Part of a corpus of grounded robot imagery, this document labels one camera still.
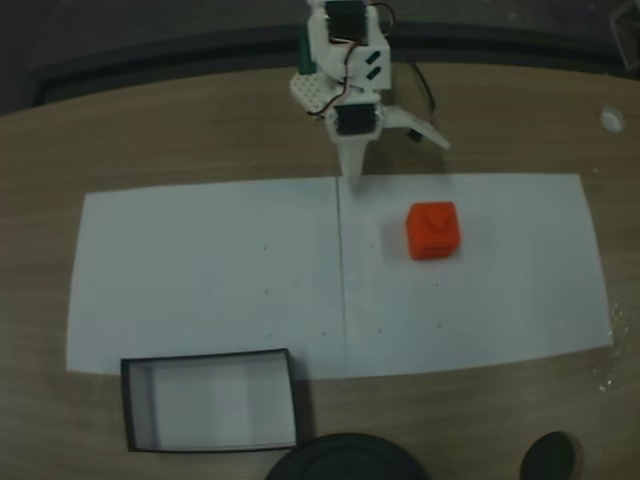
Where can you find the dark chair frame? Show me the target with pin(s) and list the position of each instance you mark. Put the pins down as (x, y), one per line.
(627, 35)

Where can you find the white paper sheet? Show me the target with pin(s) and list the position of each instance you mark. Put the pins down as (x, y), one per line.
(200, 275)
(500, 310)

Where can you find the orange cube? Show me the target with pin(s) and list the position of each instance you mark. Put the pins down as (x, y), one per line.
(432, 230)

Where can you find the green table clamp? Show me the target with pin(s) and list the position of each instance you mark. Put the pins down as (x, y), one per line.
(306, 50)

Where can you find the black round table grommet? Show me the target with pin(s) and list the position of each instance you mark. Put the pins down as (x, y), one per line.
(547, 457)

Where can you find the small white round cap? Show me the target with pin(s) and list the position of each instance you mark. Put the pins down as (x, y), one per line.
(611, 120)

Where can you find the dark brown cardboard box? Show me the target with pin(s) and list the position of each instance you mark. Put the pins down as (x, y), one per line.
(215, 400)

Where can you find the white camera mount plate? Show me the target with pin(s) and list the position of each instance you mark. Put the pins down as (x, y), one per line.
(407, 122)

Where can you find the black camera stand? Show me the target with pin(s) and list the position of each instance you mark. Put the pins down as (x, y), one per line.
(345, 460)

